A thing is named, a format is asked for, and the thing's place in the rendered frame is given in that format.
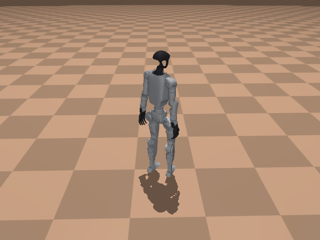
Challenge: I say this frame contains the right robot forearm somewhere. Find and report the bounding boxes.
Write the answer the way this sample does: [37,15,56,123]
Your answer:
[169,101,179,126]

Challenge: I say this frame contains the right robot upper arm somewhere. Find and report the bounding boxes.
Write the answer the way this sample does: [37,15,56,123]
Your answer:
[165,77,177,107]

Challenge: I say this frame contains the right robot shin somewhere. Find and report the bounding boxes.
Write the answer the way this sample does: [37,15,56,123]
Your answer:
[166,145,175,172]

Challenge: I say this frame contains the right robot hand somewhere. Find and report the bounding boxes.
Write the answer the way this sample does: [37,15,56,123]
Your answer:
[171,122,180,139]

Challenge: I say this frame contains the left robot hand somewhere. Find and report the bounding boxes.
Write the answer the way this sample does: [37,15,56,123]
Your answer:
[138,108,147,125]

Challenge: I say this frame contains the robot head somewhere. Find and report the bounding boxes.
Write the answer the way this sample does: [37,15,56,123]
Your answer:
[152,50,170,76]

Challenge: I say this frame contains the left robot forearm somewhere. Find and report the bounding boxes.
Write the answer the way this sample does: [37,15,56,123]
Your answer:
[139,90,148,112]

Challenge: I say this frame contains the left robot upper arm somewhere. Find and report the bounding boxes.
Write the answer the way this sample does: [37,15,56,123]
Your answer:
[142,70,151,96]

